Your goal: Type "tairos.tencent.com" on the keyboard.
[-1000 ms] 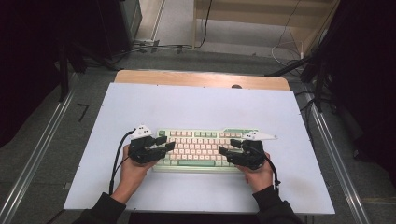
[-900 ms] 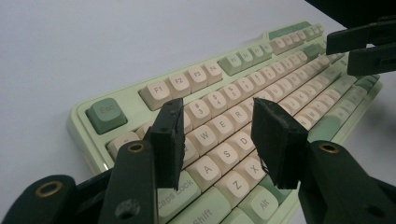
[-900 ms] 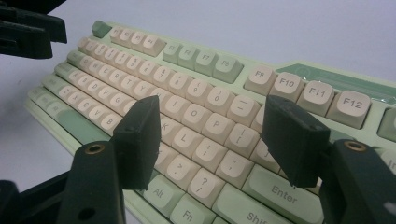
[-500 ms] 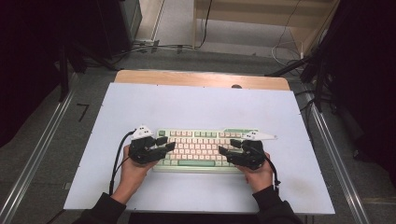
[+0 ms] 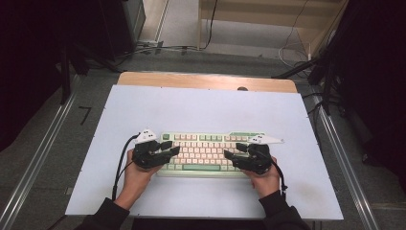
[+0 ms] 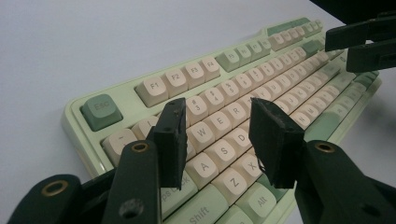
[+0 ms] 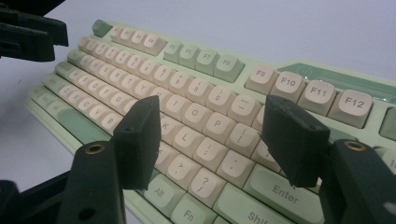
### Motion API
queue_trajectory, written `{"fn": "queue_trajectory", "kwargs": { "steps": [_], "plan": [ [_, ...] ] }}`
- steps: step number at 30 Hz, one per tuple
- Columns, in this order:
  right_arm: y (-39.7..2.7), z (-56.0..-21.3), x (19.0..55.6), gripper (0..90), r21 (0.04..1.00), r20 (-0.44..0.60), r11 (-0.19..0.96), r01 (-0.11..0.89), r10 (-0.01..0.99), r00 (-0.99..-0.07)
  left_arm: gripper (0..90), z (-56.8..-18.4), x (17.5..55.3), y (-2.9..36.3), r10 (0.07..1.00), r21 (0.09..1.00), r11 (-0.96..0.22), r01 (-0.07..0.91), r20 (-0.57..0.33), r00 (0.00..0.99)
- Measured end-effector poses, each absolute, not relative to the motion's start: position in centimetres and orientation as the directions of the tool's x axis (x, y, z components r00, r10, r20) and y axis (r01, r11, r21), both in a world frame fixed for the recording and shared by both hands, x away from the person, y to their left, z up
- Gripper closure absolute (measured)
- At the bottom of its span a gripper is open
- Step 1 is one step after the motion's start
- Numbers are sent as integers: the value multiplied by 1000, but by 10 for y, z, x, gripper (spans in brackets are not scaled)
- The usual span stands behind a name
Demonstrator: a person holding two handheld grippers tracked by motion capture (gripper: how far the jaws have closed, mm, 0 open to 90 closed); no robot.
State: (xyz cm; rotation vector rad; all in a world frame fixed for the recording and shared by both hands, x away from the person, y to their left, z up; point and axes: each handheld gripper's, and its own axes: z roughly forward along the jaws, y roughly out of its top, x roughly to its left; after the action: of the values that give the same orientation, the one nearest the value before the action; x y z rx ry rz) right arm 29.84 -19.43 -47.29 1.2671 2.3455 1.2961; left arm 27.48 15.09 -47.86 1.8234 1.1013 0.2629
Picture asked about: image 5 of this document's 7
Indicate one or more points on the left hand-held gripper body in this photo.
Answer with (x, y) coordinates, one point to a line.
(146, 156)

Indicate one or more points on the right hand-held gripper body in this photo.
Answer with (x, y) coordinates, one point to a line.
(258, 158)

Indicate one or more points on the green and cream mechanical keyboard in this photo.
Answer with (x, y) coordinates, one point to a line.
(204, 150)

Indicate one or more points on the person's left hand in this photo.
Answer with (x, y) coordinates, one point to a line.
(135, 179)

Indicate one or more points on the person's right hand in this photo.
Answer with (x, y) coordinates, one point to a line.
(266, 183)

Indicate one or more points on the white table mat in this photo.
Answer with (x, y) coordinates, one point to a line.
(204, 108)

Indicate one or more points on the wooden table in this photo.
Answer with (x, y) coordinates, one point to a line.
(191, 80)

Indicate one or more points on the black metal stand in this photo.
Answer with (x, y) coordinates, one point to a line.
(327, 89)
(65, 80)

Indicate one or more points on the black cabinet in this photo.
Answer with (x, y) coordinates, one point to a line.
(121, 25)

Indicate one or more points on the light wooden shelf unit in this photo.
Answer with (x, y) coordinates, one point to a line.
(271, 16)

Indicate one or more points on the dark curtain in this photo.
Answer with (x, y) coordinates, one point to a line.
(25, 64)
(376, 80)

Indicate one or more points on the metal floor rail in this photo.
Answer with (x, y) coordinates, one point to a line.
(344, 153)
(35, 163)

